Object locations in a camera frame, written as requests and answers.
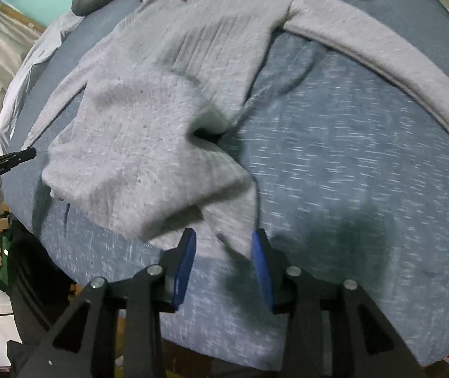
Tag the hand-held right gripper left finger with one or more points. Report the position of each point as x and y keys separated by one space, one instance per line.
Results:
x=183 y=275

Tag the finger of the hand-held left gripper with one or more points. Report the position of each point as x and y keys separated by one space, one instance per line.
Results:
x=17 y=155

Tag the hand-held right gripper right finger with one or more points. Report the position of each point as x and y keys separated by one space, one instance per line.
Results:
x=263 y=275

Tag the grey knit sweater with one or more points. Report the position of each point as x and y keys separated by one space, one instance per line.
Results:
x=149 y=126

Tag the green bag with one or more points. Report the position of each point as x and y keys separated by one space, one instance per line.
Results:
x=5 y=252

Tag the blue flecked bed blanket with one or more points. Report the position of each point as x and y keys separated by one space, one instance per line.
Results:
x=346 y=204

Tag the wooden wall trim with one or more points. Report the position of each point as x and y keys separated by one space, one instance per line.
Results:
x=23 y=17

